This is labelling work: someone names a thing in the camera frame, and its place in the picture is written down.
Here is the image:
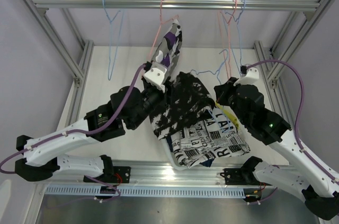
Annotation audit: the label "pink hanger with camouflage trousers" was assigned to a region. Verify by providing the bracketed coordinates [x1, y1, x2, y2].
[147, 0, 180, 62]

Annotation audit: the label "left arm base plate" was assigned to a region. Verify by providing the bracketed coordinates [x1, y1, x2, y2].
[94, 166, 131, 184]

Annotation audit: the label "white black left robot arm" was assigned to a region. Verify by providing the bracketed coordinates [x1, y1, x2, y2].
[14, 81, 173, 183]

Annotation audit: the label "navy blue denim trousers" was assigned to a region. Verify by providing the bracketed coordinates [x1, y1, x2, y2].
[165, 139, 212, 168]

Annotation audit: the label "aluminium frame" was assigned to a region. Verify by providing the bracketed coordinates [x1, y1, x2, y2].
[0, 0, 339, 224]

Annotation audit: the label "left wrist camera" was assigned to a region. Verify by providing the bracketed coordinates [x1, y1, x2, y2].
[142, 62, 169, 93]

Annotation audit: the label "yellow trousers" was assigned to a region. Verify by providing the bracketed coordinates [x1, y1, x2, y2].
[215, 103, 239, 130]

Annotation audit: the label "light blue wire hanger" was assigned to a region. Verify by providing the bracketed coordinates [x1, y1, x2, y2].
[102, 0, 125, 81]

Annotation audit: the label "newsprint patterned trousers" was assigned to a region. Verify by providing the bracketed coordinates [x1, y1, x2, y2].
[167, 107, 251, 168]

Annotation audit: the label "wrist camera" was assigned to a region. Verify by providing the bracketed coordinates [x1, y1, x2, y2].
[142, 62, 169, 93]
[234, 65, 260, 86]

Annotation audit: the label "blue hanger with navy trousers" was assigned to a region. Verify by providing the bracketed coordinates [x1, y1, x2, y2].
[224, 0, 246, 67]

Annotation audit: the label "pink hanger with newsprint trousers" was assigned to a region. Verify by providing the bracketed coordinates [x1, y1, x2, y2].
[217, 0, 237, 78]

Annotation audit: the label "purple camouflage trousers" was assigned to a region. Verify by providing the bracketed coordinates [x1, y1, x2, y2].
[151, 19, 183, 80]

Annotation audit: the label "blue hanger with black trousers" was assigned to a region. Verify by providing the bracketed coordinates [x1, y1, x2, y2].
[190, 49, 234, 133]

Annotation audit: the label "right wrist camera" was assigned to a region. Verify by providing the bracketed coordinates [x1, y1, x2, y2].
[234, 65, 260, 86]

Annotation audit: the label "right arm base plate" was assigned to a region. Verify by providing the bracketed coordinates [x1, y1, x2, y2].
[220, 168, 262, 186]

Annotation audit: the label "black white patterned trousers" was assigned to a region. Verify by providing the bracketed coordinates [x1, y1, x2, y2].
[149, 72, 215, 140]

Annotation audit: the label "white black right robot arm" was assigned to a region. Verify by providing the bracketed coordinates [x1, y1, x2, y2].
[214, 77, 338, 220]

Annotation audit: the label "slotted cable duct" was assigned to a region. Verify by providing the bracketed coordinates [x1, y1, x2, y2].
[45, 185, 245, 199]

